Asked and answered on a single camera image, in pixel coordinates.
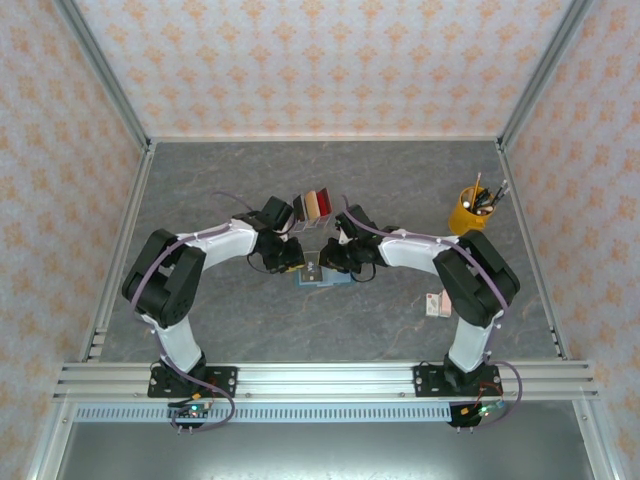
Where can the black marker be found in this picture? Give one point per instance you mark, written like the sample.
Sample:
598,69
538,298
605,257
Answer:
484,197

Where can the clear acrylic organizer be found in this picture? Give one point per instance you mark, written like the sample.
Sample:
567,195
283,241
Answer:
312,224

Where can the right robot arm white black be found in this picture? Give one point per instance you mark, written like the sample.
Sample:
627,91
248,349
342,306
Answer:
410,255

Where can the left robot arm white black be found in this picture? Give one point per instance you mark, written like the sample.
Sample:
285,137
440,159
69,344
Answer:
225,245

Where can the short aluminium frame post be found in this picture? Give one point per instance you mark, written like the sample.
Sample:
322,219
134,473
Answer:
50,440
595,440

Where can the yellow pencil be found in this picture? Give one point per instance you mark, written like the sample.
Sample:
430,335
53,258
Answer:
478,185

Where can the pink pen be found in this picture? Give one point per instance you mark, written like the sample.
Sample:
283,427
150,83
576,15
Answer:
484,212

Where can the grey metal panel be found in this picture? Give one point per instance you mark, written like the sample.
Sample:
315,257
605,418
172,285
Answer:
325,450

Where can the beige item in organizer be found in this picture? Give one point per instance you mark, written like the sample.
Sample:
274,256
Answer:
311,204

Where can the black pen silver tip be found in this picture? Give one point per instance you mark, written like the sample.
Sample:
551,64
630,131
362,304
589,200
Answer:
500,192

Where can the long aluminium base rail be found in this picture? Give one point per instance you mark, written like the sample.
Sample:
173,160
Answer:
325,380

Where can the yellow pen cup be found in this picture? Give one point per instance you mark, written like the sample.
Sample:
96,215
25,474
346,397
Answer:
460,220

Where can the aluminium table end rail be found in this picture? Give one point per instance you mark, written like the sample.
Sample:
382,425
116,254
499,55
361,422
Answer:
325,138

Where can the teal card holder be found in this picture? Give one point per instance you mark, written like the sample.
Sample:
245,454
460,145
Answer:
325,281

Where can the grey VIP card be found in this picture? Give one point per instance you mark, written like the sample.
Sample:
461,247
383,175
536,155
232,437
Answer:
312,267

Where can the aluminium table side rail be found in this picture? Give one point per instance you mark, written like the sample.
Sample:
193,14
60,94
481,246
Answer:
530,240
122,240

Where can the black item in organizer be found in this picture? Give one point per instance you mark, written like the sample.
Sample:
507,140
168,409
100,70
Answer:
299,207

